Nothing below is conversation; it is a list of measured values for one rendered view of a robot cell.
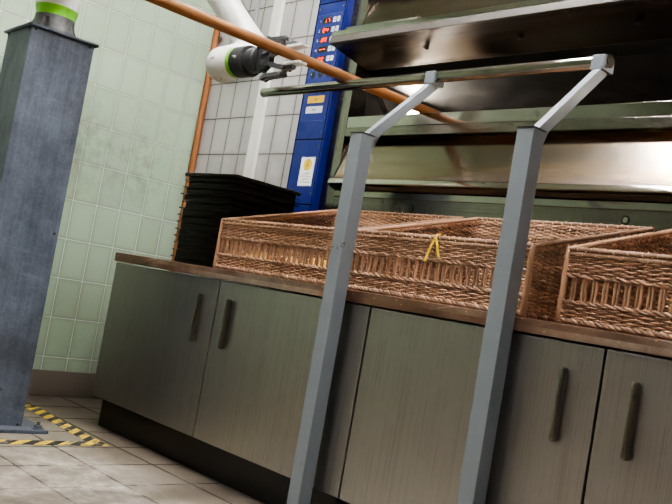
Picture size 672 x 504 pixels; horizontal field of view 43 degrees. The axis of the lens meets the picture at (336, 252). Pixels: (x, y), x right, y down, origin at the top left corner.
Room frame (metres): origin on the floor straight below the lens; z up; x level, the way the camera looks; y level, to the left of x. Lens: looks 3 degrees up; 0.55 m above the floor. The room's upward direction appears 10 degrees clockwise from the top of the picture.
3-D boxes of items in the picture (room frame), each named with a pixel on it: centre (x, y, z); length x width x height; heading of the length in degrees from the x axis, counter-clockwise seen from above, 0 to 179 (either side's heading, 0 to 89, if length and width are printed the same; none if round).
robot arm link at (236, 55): (2.52, 0.36, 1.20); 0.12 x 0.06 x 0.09; 133
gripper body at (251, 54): (2.46, 0.31, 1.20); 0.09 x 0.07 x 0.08; 43
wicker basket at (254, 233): (2.56, 0.00, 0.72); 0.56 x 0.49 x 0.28; 43
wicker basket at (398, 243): (2.11, -0.39, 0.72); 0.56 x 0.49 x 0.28; 41
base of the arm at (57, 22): (2.69, 1.02, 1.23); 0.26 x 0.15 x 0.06; 41
